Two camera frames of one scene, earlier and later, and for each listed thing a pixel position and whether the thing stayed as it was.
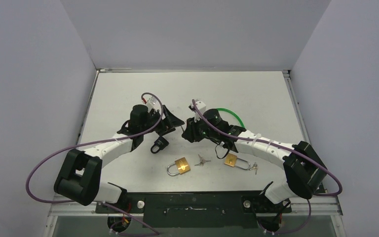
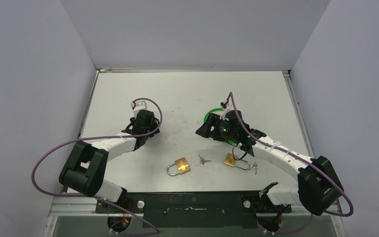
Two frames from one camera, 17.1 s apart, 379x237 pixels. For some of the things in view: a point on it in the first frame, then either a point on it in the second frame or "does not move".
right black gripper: x=192 y=130 to x=211 y=125
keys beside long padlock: x=255 y=167 does not move
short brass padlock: x=182 y=165 does not move
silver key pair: x=203 y=161 does not move
